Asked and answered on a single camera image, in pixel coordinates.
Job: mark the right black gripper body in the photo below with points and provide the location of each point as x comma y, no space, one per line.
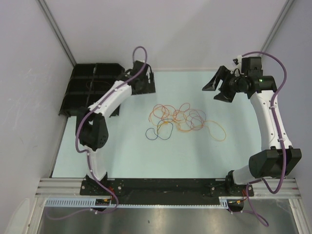
235,81

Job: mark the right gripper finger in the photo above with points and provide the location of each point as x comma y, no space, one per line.
221,74
225,96

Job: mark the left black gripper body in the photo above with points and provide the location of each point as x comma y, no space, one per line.
145,87

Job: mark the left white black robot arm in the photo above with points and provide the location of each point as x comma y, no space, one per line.
91,127

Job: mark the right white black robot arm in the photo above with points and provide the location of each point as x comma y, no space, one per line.
277,157

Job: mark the black compartment tray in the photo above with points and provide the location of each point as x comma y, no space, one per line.
87,84

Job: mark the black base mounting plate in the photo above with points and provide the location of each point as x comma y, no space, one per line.
173,191

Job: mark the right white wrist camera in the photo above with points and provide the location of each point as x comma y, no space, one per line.
237,64

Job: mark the aluminium frame rail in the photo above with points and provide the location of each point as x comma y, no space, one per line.
70,187

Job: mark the white slotted cable duct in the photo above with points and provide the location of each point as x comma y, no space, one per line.
95,203

